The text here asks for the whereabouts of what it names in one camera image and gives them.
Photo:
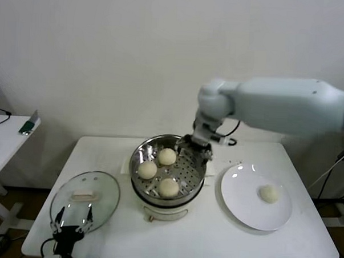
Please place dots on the steel steamer basket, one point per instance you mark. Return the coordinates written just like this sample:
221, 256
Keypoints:
187, 175

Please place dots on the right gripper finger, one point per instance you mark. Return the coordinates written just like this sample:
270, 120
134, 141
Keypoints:
183, 141
208, 155

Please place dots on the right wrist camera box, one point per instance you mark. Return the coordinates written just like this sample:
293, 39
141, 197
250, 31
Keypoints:
201, 134

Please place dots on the white steamed baozi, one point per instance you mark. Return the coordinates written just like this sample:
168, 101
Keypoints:
167, 156
169, 188
269, 193
147, 170

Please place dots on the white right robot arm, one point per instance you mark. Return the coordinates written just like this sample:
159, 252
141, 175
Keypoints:
276, 102

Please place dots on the round glass pot lid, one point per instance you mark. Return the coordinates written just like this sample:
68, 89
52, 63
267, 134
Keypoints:
106, 189

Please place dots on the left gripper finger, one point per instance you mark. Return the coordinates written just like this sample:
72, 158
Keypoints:
59, 219
88, 218

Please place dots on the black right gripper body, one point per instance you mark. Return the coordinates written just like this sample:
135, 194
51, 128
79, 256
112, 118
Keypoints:
197, 147

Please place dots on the white electric cooker pot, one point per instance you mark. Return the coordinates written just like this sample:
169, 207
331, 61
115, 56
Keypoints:
162, 212

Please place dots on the white side table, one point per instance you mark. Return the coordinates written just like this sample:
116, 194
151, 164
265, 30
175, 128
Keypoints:
5, 144

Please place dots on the white round plate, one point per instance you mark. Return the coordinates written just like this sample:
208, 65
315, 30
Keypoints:
237, 194

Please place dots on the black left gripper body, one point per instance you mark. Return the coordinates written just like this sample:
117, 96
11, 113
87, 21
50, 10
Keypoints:
64, 235

